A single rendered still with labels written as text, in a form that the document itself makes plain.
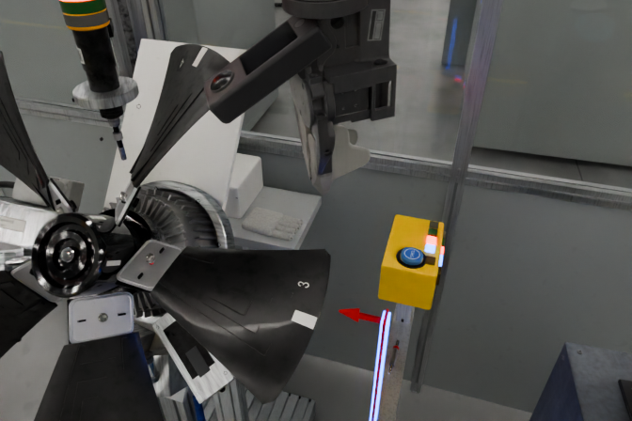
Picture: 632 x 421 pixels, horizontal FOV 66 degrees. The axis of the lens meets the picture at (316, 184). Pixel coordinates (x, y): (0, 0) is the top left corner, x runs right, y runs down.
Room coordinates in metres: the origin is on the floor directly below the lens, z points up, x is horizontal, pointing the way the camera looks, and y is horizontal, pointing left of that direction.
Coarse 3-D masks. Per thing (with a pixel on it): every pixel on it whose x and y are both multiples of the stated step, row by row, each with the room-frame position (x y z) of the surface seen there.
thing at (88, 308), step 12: (72, 300) 0.48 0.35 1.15; (84, 300) 0.48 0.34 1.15; (96, 300) 0.49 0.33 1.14; (108, 300) 0.50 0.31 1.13; (120, 300) 0.51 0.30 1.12; (132, 300) 0.51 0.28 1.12; (72, 312) 0.47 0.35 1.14; (84, 312) 0.48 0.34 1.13; (96, 312) 0.48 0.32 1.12; (108, 312) 0.49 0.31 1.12; (120, 312) 0.50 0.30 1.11; (132, 312) 0.50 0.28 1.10; (72, 324) 0.46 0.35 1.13; (84, 324) 0.46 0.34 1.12; (96, 324) 0.47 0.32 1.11; (108, 324) 0.48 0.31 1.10; (120, 324) 0.48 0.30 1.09; (132, 324) 0.49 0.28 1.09; (72, 336) 0.45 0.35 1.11; (84, 336) 0.45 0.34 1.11; (96, 336) 0.46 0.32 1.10; (108, 336) 0.47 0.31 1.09
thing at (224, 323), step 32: (192, 256) 0.53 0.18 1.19; (224, 256) 0.54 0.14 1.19; (256, 256) 0.54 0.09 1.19; (288, 256) 0.54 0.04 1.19; (320, 256) 0.53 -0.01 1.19; (160, 288) 0.47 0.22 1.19; (192, 288) 0.47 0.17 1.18; (224, 288) 0.47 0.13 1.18; (256, 288) 0.48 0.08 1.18; (288, 288) 0.48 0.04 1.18; (320, 288) 0.48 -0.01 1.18; (192, 320) 0.43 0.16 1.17; (224, 320) 0.43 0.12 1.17; (256, 320) 0.43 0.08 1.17; (288, 320) 0.43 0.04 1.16; (224, 352) 0.39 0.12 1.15; (256, 352) 0.39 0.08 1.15; (288, 352) 0.40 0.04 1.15; (256, 384) 0.36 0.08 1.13
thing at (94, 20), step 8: (64, 16) 0.51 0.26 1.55; (72, 16) 0.50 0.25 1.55; (80, 16) 0.50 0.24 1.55; (88, 16) 0.50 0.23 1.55; (96, 16) 0.51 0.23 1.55; (104, 16) 0.52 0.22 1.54; (72, 24) 0.50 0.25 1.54; (80, 24) 0.50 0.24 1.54; (88, 24) 0.50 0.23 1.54; (96, 24) 0.50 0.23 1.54
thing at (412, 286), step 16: (400, 224) 0.75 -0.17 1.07; (416, 224) 0.75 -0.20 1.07; (400, 240) 0.70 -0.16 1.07; (416, 240) 0.70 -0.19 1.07; (384, 256) 0.66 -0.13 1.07; (400, 256) 0.66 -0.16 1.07; (432, 256) 0.66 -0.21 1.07; (384, 272) 0.63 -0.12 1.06; (400, 272) 0.63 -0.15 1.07; (416, 272) 0.62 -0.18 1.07; (432, 272) 0.62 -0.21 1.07; (384, 288) 0.63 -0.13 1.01; (400, 288) 0.62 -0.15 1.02; (416, 288) 0.62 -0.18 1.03; (432, 288) 0.61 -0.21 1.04; (416, 304) 0.61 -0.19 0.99
